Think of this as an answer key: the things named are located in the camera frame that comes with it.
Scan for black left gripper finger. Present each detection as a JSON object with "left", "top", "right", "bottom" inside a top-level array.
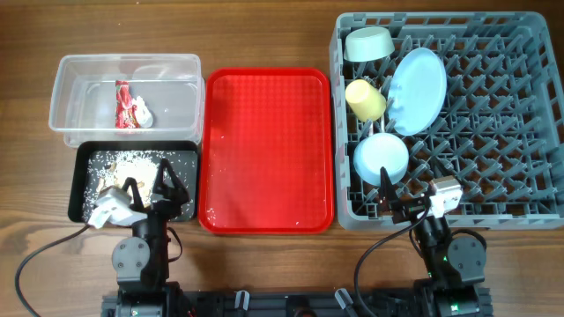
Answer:
[
  {"left": 152, "top": 158, "right": 190, "bottom": 203},
  {"left": 121, "top": 177, "right": 145, "bottom": 210}
]

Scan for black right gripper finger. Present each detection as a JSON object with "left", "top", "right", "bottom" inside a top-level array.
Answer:
[
  {"left": 434, "top": 158, "right": 461, "bottom": 185},
  {"left": 380, "top": 167, "right": 397, "bottom": 201}
]

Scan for light blue bowl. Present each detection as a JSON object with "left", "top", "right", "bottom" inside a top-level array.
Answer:
[{"left": 353, "top": 133, "right": 409, "bottom": 187}]

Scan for white tissue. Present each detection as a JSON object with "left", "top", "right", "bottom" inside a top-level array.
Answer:
[{"left": 132, "top": 96, "right": 153, "bottom": 129}]

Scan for red snack wrapper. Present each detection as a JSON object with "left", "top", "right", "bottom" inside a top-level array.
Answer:
[{"left": 115, "top": 80, "right": 140, "bottom": 129}]

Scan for light blue plate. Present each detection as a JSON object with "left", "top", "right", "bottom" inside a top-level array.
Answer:
[{"left": 388, "top": 48, "right": 447, "bottom": 136}]

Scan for yellow plastic cup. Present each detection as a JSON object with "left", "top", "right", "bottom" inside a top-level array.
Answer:
[{"left": 345, "top": 79, "right": 387, "bottom": 122}]

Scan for green bowl with food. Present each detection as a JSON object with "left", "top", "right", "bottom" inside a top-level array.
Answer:
[{"left": 344, "top": 26, "right": 395, "bottom": 63}]

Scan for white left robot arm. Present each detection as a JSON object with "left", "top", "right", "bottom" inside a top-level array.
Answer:
[{"left": 100, "top": 158, "right": 196, "bottom": 317}]

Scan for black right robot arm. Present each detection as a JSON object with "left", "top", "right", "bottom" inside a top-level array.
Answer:
[{"left": 377, "top": 158, "right": 493, "bottom": 317}]

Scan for grey dishwasher rack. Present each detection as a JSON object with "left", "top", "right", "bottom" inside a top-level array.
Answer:
[{"left": 329, "top": 11, "right": 563, "bottom": 231}]

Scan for spilled rice and food scraps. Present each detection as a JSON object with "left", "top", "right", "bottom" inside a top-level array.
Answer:
[{"left": 81, "top": 150, "right": 198, "bottom": 222}]

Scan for black rectangular tray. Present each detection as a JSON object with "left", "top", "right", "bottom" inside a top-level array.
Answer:
[{"left": 68, "top": 141, "right": 199, "bottom": 223}]

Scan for red plastic tray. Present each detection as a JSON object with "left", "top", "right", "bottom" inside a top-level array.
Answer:
[{"left": 197, "top": 68, "right": 334, "bottom": 234}]

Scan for clear plastic bin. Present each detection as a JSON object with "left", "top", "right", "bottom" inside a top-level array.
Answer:
[{"left": 48, "top": 54, "right": 204, "bottom": 148}]

